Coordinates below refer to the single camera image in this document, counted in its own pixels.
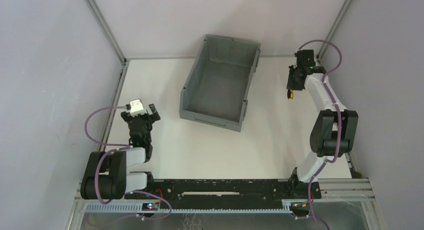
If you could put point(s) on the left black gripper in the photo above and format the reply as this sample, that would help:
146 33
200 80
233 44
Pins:
140 119

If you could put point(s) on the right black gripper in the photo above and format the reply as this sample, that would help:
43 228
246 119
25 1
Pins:
294 81

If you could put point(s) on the black yellow handled screwdriver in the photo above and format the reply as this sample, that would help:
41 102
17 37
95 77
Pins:
290 94

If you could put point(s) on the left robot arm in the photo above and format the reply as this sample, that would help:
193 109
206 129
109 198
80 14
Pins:
107 174

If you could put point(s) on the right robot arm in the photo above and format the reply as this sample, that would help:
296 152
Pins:
334 130

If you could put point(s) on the grey plastic storage bin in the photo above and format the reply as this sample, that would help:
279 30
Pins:
217 87

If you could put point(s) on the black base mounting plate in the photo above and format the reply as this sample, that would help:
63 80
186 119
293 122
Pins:
238 193

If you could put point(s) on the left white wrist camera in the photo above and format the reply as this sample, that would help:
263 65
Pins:
135 108

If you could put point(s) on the grey slotted cable duct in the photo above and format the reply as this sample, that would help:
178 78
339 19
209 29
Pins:
142 207

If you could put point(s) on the right aluminium frame rail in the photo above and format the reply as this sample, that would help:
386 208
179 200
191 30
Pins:
322 52

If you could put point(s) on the aluminium frame rail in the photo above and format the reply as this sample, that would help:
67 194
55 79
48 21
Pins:
322 52
110 76

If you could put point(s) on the left aluminium frame rail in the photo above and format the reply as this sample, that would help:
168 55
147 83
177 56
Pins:
110 76

